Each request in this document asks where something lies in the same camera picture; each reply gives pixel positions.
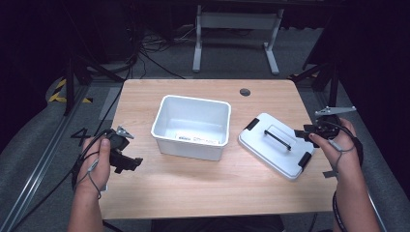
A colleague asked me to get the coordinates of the white plastic storage box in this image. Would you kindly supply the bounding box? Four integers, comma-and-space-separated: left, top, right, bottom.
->
150, 94, 232, 161

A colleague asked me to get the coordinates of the black tripod stand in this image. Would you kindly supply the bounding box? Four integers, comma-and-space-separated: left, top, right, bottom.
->
287, 59, 343, 108
61, 52, 126, 117

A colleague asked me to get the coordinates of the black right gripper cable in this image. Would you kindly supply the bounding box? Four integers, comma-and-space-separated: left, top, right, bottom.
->
322, 119, 365, 169

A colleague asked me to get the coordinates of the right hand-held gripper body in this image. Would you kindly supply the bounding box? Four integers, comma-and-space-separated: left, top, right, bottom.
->
308, 105, 358, 141

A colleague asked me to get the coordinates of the thin grey left cord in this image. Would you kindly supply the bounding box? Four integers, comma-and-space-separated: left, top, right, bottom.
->
84, 158, 103, 200

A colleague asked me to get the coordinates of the bundle of black floor cables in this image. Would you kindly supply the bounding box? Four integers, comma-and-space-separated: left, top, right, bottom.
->
127, 25, 196, 80

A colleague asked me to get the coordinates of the thin grey right cord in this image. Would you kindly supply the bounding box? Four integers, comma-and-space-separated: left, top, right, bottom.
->
323, 138, 356, 179

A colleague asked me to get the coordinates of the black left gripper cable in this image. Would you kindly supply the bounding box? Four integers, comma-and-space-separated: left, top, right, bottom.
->
17, 129, 112, 226

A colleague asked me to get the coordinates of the white metal desk frame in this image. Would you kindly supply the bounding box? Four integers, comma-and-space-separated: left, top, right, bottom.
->
191, 4, 285, 76

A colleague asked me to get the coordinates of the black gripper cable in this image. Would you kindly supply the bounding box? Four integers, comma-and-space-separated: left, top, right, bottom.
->
17, 129, 112, 226
322, 119, 365, 169

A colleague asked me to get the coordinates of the thin grey cord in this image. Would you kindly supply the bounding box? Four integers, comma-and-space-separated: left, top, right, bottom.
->
84, 158, 103, 200
323, 138, 356, 179

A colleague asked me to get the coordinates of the yellow black floor tape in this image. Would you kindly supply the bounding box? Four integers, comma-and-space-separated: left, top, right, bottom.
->
47, 77, 94, 104

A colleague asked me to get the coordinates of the person's right hand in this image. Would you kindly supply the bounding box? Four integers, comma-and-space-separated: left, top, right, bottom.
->
307, 117, 361, 182

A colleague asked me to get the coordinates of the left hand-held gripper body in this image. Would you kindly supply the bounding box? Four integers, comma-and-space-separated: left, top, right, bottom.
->
105, 125, 135, 163

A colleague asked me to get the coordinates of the aluminium floor rail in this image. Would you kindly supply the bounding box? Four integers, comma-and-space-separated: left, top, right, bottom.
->
0, 86, 93, 232

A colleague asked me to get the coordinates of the person's left hand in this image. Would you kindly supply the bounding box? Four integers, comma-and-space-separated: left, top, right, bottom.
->
74, 136, 112, 195

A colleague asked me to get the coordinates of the white lid with black handle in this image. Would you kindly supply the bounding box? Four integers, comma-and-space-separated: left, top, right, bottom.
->
238, 112, 317, 181

